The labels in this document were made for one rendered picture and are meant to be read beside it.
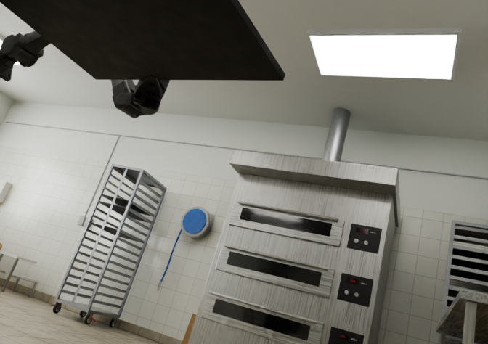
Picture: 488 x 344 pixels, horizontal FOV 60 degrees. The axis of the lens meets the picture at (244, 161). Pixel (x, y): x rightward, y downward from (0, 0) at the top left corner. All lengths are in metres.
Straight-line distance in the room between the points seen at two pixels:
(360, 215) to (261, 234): 0.92
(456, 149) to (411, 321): 1.93
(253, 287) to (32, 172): 4.73
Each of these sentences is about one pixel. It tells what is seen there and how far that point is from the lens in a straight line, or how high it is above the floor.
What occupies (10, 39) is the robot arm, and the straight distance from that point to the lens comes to 1.78.
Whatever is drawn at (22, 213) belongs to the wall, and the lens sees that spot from 7.38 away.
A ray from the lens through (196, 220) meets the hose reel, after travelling 5.33.
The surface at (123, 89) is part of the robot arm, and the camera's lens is 1.29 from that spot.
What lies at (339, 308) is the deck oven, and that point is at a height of 0.80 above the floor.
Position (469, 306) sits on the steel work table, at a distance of 2.16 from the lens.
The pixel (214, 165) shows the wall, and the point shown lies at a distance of 5.70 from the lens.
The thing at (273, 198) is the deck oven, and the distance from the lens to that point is 4.09.
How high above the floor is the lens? 0.50
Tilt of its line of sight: 20 degrees up
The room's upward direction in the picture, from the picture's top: 17 degrees clockwise
